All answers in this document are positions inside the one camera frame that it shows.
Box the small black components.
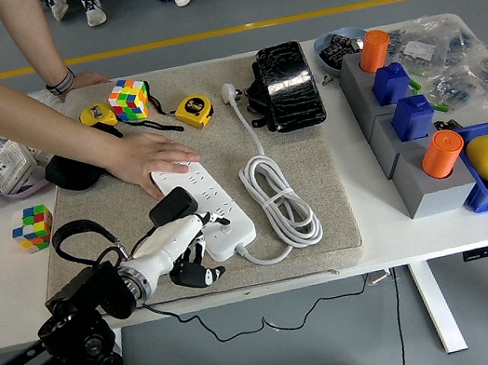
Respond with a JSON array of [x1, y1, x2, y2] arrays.
[[433, 117, 463, 134]]

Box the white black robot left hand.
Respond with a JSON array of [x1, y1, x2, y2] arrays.
[[126, 206, 243, 301]]

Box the grey-brown mat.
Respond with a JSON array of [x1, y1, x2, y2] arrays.
[[8, 40, 368, 327]]

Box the white power cord with plug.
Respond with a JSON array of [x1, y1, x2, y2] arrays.
[[206, 70, 329, 270]]

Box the black wristband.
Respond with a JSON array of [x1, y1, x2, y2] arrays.
[[42, 66, 78, 98]]

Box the clear bag with white label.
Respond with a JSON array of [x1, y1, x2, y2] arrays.
[[386, 12, 479, 76]]

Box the clear bag of blue resistors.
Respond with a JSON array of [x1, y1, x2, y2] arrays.
[[422, 60, 486, 113]]

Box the small colourful puzzle cube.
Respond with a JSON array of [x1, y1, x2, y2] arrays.
[[7, 202, 59, 257]]

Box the metal bracket under table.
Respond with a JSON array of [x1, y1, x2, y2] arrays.
[[362, 266, 400, 288]]

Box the white wall socket panel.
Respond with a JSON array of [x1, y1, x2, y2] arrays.
[[0, 134, 40, 195], [24, 139, 55, 169]]

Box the orange cylinder peg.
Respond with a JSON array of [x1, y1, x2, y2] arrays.
[[415, 128, 469, 183], [354, 27, 396, 75]]

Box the glossy black case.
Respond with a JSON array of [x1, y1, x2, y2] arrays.
[[252, 36, 330, 136]]

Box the black plug adapter with cord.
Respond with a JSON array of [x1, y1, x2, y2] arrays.
[[119, 157, 375, 357]]

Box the black cloth pouch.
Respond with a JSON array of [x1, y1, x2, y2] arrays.
[[36, 117, 132, 197]]

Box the person's right hand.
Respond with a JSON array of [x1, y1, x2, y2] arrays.
[[102, 122, 208, 210]]

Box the purple bowl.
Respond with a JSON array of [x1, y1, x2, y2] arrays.
[[0, 141, 58, 204]]

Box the person's left hand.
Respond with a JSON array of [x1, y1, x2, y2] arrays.
[[52, 66, 115, 103]]

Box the yellow tape measure plain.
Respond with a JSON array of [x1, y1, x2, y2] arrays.
[[76, 99, 120, 130]]

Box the thin black hanging cable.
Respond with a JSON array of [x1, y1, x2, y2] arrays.
[[385, 267, 413, 365]]

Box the black tape measure strap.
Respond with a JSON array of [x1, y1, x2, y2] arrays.
[[143, 76, 172, 119], [122, 111, 185, 142]]

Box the light blue bowl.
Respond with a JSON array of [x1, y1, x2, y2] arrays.
[[310, 23, 374, 81]]

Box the yellow tape measure 5m print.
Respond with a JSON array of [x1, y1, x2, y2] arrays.
[[171, 91, 218, 132]]

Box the blue block peg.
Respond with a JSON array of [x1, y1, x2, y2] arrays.
[[387, 91, 439, 143], [367, 60, 414, 108]]

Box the large colourful puzzle cube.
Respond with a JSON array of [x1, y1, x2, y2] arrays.
[[104, 74, 153, 125]]

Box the grey peg holder block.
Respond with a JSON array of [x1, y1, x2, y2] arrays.
[[387, 137, 484, 223], [333, 46, 403, 126], [363, 104, 441, 182]]

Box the white power strip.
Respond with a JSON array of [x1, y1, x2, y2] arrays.
[[149, 153, 262, 271]]

